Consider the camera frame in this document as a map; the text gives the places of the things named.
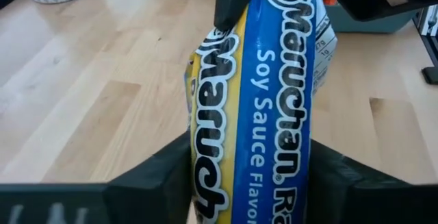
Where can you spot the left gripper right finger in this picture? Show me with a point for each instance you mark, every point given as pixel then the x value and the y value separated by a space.
pixel 342 189

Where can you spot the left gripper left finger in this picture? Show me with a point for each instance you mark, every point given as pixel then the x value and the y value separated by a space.
pixel 154 189

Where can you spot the blue yellow Maruchan noodle pack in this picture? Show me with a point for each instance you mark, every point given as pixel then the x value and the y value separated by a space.
pixel 273 114

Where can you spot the teal plastic bin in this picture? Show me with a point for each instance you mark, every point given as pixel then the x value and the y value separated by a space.
pixel 349 25

